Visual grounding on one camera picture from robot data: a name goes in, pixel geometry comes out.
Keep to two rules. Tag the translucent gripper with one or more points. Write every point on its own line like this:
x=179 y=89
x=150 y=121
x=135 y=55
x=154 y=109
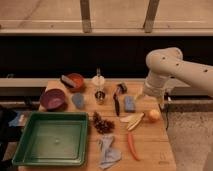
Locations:
x=149 y=98

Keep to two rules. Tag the dark grape bunch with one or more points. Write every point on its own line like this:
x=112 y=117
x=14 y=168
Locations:
x=102 y=126

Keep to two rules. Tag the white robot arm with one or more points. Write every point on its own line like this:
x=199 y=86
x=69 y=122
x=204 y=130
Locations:
x=168 y=62

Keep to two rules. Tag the orange fruit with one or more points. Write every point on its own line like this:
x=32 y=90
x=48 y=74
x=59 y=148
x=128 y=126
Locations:
x=154 y=115

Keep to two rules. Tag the blue sponge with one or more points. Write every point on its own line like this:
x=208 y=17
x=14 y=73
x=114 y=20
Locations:
x=129 y=104

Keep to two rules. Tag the banana pieces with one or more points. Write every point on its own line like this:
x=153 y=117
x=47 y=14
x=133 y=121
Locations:
x=132 y=120

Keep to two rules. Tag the orange carrot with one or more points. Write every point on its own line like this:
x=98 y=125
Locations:
x=131 y=146

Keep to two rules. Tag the grey blue cloth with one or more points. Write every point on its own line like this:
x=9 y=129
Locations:
x=109 y=155

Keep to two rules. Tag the orange bowl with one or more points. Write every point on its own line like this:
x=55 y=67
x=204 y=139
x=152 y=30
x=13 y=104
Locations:
x=78 y=80

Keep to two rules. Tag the purple bowl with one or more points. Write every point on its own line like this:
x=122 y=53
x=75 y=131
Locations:
x=53 y=99

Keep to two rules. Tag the green plastic tray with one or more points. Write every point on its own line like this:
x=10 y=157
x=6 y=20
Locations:
x=53 y=139

